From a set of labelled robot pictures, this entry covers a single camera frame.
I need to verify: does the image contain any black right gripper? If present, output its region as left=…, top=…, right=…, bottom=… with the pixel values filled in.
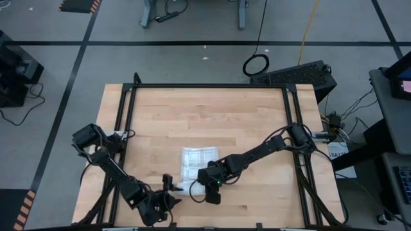
left=197, top=158, right=231, bottom=195

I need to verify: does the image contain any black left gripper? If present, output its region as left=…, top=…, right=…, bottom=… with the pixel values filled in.
left=137, top=184, right=184, bottom=227

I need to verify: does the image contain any white plaid towel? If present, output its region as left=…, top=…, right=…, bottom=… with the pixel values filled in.
left=178, top=146, right=221, bottom=197

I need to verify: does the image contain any black perforated computer tower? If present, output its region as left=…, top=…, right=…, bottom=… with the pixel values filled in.
left=249, top=60, right=338, bottom=105

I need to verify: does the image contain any black power adapter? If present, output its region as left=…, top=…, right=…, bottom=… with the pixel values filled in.
left=327, top=111, right=343, bottom=130

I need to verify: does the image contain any white printed paper sheet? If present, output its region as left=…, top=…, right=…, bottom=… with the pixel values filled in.
left=326, top=141, right=358, bottom=180

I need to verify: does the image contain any grey desk leg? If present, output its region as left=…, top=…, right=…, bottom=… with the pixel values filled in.
left=236, top=0, right=249, bottom=31
left=139, top=0, right=157, bottom=29

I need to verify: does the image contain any black power strip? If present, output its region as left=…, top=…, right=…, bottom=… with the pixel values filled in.
left=155, top=11, right=180, bottom=24

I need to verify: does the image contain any black mat with orange stripes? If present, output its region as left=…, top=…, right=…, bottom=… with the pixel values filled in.
left=57, top=0, right=103, bottom=14
left=0, top=188, right=37, bottom=231

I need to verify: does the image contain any black desk base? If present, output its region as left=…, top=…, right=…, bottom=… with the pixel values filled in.
left=331, top=117, right=401, bottom=216

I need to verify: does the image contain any low grey desk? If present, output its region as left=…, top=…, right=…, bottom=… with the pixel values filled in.
left=381, top=151, right=411, bottom=215

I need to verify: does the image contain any black keyboard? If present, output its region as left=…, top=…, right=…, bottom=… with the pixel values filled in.
left=392, top=165, right=411, bottom=205

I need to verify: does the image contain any black equipment cart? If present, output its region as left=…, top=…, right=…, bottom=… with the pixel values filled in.
left=0, top=30, right=45, bottom=108

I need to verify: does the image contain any black monitor with lit screen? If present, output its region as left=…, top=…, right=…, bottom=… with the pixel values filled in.
left=384, top=51, right=411, bottom=101

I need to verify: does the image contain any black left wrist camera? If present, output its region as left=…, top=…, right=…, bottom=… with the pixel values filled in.
left=162, top=173, right=174, bottom=191

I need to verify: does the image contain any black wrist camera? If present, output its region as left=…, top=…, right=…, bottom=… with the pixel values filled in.
left=205, top=191, right=222, bottom=205
left=162, top=173, right=174, bottom=191

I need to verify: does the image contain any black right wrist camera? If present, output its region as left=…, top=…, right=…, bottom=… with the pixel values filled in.
left=205, top=191, right=222, bottom=205

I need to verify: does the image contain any black metal table frame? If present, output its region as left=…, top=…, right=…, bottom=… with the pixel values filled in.
left=74, top=72, right=350, bottom=229

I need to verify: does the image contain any black hanging cable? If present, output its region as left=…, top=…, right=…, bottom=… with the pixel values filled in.
left=241, top=0, right=270, bottom=78

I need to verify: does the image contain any yellow hanging cable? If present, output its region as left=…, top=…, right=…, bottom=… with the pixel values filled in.
left=297, top=0, right=322, bottom=66

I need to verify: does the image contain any black floor cable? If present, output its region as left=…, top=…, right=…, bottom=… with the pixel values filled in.
left=0, top=82, right=46, bottom=126

